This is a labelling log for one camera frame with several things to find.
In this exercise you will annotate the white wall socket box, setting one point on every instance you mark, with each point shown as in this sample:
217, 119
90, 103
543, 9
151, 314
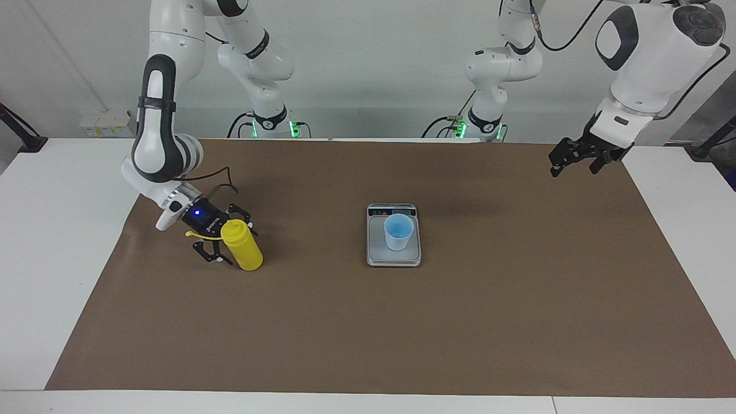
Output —
106, 123

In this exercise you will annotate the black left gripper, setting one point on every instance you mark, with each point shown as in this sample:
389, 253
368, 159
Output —
592, 148

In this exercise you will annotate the silver digital kitchen scale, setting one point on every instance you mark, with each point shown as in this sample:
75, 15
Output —
376, 253

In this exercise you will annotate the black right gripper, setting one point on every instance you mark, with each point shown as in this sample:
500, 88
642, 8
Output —
204, 217

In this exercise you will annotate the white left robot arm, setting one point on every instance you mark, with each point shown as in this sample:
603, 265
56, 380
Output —
655, 63

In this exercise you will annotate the yellow squeeze bottle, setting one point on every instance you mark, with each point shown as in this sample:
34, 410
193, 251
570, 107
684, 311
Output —
246, 253

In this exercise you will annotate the black clamp stand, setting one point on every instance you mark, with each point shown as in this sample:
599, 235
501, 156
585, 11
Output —
704, 150
29, 141

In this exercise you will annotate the brown table mat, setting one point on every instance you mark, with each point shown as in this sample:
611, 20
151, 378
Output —
368, 322

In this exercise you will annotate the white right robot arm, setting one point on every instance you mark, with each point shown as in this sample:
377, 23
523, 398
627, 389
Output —
172, 34

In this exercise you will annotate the light blue plastic cup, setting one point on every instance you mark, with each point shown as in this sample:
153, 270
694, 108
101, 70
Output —
398, 238

